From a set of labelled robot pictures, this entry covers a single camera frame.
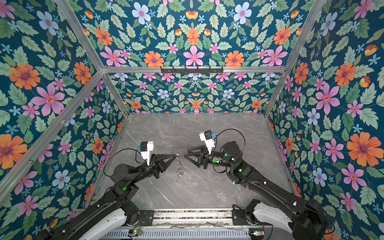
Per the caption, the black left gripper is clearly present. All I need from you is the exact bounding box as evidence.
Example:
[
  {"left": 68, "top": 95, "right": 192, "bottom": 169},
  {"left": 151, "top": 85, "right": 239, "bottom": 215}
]
[{"left": 128, "top": 153, "right": 176, "bottom": 187}]

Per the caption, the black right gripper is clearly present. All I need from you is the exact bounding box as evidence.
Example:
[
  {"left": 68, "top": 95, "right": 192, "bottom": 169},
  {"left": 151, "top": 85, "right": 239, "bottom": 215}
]
[{"left": 186, "top": 145, "right": 236, "bottom": 172}]

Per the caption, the silver keyring with keys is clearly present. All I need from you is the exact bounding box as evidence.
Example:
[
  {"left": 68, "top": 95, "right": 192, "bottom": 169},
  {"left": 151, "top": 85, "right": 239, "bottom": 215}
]
[{"left": 176, "top": 153, "right": 185, "bottom": 179}]

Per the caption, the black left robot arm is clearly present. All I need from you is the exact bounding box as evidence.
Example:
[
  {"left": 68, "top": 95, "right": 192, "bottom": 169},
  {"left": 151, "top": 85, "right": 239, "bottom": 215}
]
[{"left": 35, "top": 154, "right": 180, "bottom": 240}]

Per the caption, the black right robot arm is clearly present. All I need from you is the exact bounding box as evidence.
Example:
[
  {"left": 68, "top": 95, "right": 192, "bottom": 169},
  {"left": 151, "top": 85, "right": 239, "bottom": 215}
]
[{"left": 184, "top": 141, "right": 328, "bottom": 240}]

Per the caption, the white ventilation grille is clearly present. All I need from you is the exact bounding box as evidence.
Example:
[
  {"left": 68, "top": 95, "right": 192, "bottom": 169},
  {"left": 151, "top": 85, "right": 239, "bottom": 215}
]
[{"left": 102, "top": 228, "right": 251, "bottom": 240}]

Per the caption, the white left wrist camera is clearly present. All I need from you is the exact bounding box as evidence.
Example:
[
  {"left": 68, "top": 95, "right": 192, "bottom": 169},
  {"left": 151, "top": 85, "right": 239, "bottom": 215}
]
[{"left": 137, "top": 141, "right": 154, "bottom": 166}]

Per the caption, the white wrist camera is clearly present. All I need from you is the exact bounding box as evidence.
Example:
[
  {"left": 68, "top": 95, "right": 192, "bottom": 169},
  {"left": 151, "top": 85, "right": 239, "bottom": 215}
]
[
  {"left": 199, "top": 130, "right": 216, "bottom": 155},
  {"left": 137, "top": 141, "right": 154, "bottom": 166}
]

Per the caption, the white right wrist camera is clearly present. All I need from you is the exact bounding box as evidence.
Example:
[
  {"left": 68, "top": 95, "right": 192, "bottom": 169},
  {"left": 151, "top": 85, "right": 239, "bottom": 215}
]
[{"left": 199, "top": 130, "right": 216, "bottom": 155}]

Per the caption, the right camera black cable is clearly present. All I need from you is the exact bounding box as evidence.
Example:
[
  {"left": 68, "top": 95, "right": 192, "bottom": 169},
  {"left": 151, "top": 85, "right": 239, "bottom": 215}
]
[{"left": 212, "top": 128, "right": 247, "bottom": 152}]

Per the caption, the camera black cable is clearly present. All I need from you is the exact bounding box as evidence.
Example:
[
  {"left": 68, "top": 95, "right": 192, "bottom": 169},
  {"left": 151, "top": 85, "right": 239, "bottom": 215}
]
[
  {"left": 212, "top": 128, "right": 247, "bottom": 152},
  {"left": 102, "top": 148, "right": 145, "bottom": 178}
]

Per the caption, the left camera black cable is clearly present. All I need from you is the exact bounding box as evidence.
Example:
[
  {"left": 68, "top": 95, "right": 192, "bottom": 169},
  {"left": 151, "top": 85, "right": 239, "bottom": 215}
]
[{"left": 102, "top": 148, "right": 145, "bottom": 178}]

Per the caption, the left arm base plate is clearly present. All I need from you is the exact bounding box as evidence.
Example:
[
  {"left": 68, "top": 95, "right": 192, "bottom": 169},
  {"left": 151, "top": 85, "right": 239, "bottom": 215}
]
[{"left": 134, "top": 210, "right": 155, "bottom": 227}]

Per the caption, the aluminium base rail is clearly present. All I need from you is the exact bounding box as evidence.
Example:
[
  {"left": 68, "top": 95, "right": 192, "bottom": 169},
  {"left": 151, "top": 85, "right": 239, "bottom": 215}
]
[{"left": 89, "top": 208, "right": 301, "bottom": 229}]

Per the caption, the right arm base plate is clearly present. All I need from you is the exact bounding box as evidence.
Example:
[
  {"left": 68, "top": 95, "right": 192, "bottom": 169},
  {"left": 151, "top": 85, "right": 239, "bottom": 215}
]
[{"left": 232, "top": 207, "right": 258, "bottom": 226}]

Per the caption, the black hook rail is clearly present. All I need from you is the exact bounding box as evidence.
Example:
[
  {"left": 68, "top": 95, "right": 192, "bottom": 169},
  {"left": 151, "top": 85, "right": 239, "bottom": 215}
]
[{"left": 160, "top": 67, "right": 224, "bottom": 74}]

